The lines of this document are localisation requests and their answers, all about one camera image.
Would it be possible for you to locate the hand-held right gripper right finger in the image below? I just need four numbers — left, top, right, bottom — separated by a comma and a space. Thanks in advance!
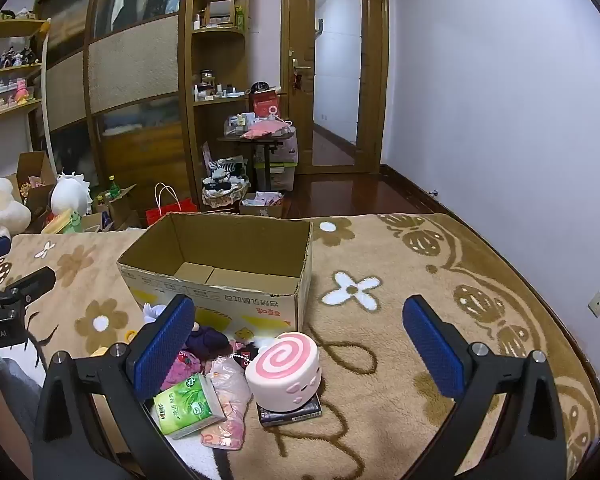
402, 295, 566, 480

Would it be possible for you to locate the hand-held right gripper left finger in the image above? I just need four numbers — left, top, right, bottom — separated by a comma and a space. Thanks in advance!
32, 294, 196, 480

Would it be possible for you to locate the pink plush bear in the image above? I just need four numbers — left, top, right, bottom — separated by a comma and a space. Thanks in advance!
160, 350, 203, 393

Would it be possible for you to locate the lavender white plush doll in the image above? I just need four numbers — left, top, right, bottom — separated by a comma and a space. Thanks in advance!
142, 302, 171, 323

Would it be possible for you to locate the dark purple plush toy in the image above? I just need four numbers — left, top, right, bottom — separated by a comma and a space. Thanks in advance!
185, 325, 233, 361

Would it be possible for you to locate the green tissue pack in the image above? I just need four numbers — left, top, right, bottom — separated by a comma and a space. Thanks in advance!
153, 372, 227, 440

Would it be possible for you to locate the translucent plastic bag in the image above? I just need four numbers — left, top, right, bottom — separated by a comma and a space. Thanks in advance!
207, 355, 253, 423

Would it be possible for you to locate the pink tissue pack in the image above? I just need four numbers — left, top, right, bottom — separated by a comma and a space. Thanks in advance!
200, 407, 247, 451

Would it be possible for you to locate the pink swirl cake squishy toy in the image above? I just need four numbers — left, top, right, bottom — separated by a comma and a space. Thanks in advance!
245, 331, 323, 407

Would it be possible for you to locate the yellow soft toy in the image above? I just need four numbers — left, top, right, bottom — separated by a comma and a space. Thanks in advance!
89, 329, 137, 358

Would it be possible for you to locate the cream plush toy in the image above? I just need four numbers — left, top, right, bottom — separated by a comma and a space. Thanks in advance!
0, 177, 32, 241

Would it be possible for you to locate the beige floral blanket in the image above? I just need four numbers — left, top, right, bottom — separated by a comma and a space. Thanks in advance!
0, 212, 600, 480

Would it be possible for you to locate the green frog toy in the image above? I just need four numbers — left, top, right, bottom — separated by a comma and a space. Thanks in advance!
42, 210, 83, 235

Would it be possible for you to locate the tall brown cardboard box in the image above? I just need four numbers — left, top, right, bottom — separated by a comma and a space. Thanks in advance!
7, 151, 56, 211

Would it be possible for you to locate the white-haired plush doll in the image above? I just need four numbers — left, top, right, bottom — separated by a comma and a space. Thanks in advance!
50, 172, 93, 216

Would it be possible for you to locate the cardboard box with bottles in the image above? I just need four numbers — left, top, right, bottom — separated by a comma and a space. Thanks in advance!
92, 184, 141, 231

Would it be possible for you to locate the red paper gift bag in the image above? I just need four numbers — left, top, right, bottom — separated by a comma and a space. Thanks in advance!
145, 183, 199, 227

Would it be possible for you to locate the dark flat card box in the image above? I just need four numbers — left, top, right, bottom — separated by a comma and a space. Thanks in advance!
257, 392, 323, 428

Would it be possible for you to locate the woven basket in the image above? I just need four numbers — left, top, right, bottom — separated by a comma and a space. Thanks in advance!
201, 177, 251, 209

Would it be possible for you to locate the small cardboard box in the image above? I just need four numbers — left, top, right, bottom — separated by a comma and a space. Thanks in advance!
239, 192, 284, 219

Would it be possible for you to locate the yellow figurine shelf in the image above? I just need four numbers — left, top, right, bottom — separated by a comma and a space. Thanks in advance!
0, 7, 51, 126

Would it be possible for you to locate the striped plush toy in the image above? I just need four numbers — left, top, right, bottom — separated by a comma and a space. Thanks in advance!
210, 157, 251, 186

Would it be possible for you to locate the clear plastic storage bin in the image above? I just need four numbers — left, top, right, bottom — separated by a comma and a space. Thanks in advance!
254, 127, 299, 192

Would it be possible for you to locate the wooden corner shelf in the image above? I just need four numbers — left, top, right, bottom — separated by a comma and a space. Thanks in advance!
180, 0, 253, 201

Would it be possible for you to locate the small dark side table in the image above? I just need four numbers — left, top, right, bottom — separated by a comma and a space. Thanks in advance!
217, 132, 291, 166

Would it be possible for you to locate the wooden wardrobe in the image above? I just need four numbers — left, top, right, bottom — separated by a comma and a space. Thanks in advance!
35, 0, 193, 211

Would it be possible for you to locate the pink cloth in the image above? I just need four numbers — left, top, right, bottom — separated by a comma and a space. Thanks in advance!
240, 119, 293, 141

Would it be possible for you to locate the red box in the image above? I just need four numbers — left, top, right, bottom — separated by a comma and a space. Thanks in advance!
251, 91, 282, 118

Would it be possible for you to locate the wooden door with glass panel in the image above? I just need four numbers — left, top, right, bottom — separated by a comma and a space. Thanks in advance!
282, 0, 388, 176

